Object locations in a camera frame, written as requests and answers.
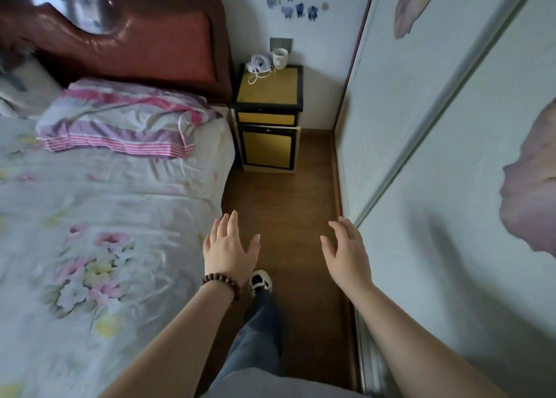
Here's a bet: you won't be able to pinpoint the person's left hand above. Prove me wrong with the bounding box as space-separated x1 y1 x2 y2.
203 210 261 288

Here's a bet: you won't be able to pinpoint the person's right hand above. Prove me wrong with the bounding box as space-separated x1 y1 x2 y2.
320 216 374 298

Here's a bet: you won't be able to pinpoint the white cable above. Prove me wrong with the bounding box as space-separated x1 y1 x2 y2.
246 54 277 85

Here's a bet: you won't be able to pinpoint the person's right forearm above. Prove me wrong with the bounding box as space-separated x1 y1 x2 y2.
347 282 509 398

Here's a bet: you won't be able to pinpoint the person's left forearm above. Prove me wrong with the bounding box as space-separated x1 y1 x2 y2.
97 280 237 398

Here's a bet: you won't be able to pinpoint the person's dark trousers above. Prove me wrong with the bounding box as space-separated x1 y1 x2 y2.
208 289 284 388

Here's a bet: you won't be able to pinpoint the person's grey shirt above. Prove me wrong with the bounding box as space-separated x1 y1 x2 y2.
202 367 370 398

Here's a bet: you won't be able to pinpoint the yellow-topped black nightstand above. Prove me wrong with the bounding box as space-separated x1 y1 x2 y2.
230 63 304 173

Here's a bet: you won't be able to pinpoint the black white sneaker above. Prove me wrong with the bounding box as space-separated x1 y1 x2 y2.
248 269 273 298

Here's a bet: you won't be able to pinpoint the bed with white floral sheet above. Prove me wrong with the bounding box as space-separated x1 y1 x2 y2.
0 54 236 398

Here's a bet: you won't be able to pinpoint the folded striped blanket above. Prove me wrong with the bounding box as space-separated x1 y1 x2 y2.
35 96 196 159

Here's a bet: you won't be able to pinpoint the red brown wooden headboard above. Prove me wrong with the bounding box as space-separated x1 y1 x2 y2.
0 0 235 106

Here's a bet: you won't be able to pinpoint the brown bead bracelet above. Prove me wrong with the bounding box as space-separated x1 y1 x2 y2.
200 273 241 303

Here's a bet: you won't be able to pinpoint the white door with brown frame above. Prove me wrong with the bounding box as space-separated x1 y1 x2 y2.
333 0 556 398

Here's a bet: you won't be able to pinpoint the grey wall socket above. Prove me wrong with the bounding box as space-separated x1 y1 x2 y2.
269 37 294 55

